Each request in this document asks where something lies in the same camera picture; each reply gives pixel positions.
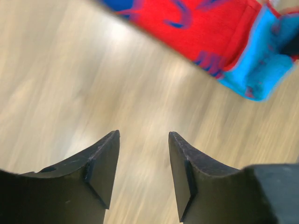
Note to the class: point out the teal red-trimmed towel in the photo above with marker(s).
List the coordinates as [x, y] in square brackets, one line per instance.
[238, 42]

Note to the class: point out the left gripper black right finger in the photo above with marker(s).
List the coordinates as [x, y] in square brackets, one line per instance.
[210, 192]

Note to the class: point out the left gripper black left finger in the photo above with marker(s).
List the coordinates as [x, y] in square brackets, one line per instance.
[77, 190]

